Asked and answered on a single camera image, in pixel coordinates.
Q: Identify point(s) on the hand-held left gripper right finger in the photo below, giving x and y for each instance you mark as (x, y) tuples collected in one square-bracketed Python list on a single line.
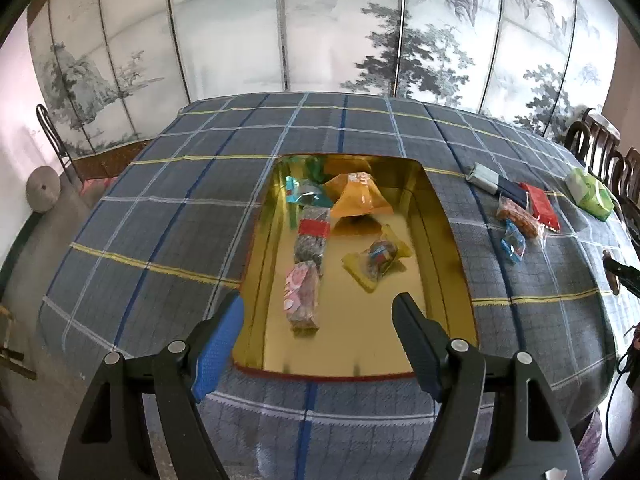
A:
[(417, 345)]

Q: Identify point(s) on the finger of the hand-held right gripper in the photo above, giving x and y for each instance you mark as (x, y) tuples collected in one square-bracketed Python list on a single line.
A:
[(626, 272)]

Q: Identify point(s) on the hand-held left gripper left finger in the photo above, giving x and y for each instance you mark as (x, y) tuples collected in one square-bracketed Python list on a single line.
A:
[(220, 345)]

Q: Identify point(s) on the red tin box gold inside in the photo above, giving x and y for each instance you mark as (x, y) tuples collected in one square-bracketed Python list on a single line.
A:
[(350, 330)]

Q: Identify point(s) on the clear packet yellow edges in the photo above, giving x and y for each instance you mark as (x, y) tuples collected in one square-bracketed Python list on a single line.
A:
[(377, 260)]

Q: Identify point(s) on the pink snack packet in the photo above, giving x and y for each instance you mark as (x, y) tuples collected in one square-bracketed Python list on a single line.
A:
[(301, 297)]

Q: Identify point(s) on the blue snack packet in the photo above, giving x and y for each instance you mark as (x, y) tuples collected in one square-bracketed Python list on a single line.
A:
[(515, 247)]

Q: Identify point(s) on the clear packet orange snacks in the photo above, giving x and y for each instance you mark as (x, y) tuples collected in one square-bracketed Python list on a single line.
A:
[(520, 220)]

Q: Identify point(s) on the grey snack packet red label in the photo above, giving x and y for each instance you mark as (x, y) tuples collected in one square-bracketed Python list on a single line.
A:
[(312, 232)]

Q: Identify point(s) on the orange yellow snack packet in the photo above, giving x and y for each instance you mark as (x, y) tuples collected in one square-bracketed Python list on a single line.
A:
[(357, 200)]

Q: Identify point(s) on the navy and pale tissue pack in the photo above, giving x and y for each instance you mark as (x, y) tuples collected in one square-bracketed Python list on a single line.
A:
[(495, 182)]

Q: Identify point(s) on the light blue foil packet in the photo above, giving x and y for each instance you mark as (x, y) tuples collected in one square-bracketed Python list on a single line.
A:
[(300, 195)]

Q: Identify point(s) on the green tissue pack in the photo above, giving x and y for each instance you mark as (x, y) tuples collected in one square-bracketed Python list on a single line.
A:
[(590, 192)]

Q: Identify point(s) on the dark wooden chair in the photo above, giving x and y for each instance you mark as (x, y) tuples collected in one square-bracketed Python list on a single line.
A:
[(575, 132), (631, 170)]

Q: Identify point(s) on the grey plaid tablecloth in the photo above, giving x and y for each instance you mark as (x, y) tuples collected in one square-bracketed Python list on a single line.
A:
[(175, 185)]

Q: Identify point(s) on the round stone disc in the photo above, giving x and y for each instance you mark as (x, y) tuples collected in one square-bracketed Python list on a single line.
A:
[(42, 190)]

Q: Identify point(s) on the thin metal chair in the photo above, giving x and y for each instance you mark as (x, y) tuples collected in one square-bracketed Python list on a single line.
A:
[(59, 146)]

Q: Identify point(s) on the ink landscape folding screen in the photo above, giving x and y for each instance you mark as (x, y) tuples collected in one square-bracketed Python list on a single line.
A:
[(225, 35)]

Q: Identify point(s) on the light wooden frame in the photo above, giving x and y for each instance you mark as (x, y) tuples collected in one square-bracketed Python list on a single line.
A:
[(15, 357)]

